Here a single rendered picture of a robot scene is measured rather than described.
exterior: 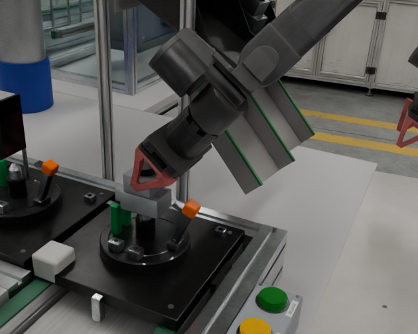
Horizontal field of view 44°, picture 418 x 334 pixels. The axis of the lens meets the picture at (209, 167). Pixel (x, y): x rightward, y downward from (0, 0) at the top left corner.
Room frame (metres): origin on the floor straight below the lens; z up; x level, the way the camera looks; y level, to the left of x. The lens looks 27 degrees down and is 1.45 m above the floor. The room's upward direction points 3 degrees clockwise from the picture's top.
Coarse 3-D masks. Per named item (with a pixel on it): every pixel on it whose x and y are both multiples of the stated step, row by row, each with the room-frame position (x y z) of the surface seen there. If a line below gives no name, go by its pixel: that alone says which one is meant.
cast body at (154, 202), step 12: (132, 168) 0.67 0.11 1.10; (144, 168) 0.65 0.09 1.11; (144, 180) 0.64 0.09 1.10; (120, 192) 0.65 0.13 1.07; (132, 192) 0.64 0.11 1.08; (144, 192) 0.64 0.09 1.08; (156, 192) 0.65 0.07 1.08; (168, 192) 0.66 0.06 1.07; (120, 204) 0.65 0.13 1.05; (132, 204) 0.65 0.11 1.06; (144, 204) 0.64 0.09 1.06; (156, 204) 0.63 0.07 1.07; (168, 204) 0.66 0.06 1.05; (156, 216) 0.63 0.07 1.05
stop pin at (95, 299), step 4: (92, 296) 0.55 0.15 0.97; (96, 296) 0.55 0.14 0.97; (100, 296) 0.55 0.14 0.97; (92, 300) 0.54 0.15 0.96; (96, 300) 0.54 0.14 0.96; (100, 300) 0.54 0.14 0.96; (92, 304) 0.54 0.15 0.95; (96, 304) 0.54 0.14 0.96; (100, 304) 0.54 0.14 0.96; (92, 308) 0.54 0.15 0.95; (96, 308) 0.54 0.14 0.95; (100, 308) 0.54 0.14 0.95; (104, 308) 0.55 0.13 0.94; (92, 312) 0.55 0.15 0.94; (96, 312) 0.54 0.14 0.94; (100, 312) 0.54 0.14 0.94; (104, 312) 0.55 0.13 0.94; (92, 316) 0.55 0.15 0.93; (96, 316) 0.54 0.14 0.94; (100, 316) 0.54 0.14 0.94; (104, 316) 0.55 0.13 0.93; (96, 320) 0.54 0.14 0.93; (100, 320) 0.54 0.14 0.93
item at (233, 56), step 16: (144, 0) 0.94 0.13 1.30; (160, 0) 0.92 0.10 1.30; (176, 0) 0.90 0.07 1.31; (208, 0) 1.02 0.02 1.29; (224, 0) 1.00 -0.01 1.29; (160, 16) 0.92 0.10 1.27; (176, 16) 0.90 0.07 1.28; (208, 16) 1.00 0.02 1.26; (224, 16) 1.00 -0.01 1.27; (240, 16) 0.98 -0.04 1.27; (208, 32) 0.94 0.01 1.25; (224, 32) 0.97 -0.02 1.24; (240, 32) 0.98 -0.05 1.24; (224, 48) 0.91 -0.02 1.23; (240, 48) 0.93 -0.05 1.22
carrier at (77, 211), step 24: (0, 168) 0.79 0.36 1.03; (24, 168) 0.83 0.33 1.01; (0, 192) 0.77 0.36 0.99; (24, 192) 0.76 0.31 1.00; (48, 192) 0.78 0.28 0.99; (72, 192) 0.82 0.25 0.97; (96, 192) 0.82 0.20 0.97; (0, 216) 0.70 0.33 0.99; (24, 216) 0.70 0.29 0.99; (48, 216) 0.73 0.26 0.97; (72, 216) 0.74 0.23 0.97; (0, 240) 0.66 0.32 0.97; (24, 240) 0.66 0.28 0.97; (48, 240) 0.67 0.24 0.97; (24, 264) 0.61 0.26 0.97
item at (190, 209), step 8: (176, 200) 0.65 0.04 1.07; (192, 200) 0.64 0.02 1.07; (176, 208) 0.63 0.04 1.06; (184, 208) 0.63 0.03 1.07; (192, 208) 0.62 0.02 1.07; (184, 216) 0.63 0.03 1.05; (192, 216) 0.62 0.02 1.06; (184, 224) 0.63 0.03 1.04; (176, 232) 0.63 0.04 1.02; (176, 240) 0.63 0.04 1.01
